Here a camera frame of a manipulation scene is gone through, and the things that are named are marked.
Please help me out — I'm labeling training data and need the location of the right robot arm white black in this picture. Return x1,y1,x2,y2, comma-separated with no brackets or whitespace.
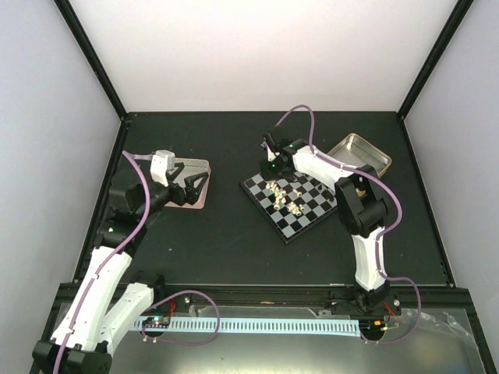
260,134,388,314

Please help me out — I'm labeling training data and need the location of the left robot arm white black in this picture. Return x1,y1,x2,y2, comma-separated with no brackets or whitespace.
32,162,210,373

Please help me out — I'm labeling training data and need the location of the white chess pieces pile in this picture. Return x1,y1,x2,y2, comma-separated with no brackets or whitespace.
265,182,305,217

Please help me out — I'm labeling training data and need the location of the checkered chess board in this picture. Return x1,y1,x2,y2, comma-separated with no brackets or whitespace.
239,172,337,244

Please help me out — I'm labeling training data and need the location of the black chess pieces row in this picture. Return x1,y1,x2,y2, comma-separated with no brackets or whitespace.
283,172,334,203

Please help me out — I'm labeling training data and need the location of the left circuit board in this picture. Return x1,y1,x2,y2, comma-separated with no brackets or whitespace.
143,316,171,329

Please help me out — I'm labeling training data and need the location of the circuit board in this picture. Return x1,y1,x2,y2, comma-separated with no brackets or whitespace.
359,319,400,333
143,316,171,329

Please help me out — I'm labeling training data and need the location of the right circuit board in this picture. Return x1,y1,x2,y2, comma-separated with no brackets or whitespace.
359,319,400,333

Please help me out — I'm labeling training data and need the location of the silver tin tray pink rim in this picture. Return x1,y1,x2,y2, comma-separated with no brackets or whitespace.
165,158,211,210

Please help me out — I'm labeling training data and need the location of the gold tin box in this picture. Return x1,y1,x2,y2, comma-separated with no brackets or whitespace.
327,133,392,178

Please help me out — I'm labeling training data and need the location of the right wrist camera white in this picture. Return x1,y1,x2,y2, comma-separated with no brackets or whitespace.
262,132,290,162

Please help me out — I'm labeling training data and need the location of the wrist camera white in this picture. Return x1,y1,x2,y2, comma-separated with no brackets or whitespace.
150,150,176,187
262,132,290,162

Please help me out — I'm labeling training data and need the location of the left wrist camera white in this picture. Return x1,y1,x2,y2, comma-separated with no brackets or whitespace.
150,150,176,187

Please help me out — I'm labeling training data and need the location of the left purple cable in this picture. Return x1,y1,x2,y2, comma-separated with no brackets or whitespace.
54,150,220,374

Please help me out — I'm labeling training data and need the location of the light blue slotted cable duct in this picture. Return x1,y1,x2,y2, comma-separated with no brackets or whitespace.
130,316,361,337

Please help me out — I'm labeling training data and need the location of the black mounting rail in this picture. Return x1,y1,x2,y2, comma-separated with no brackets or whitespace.
52,284,476,316

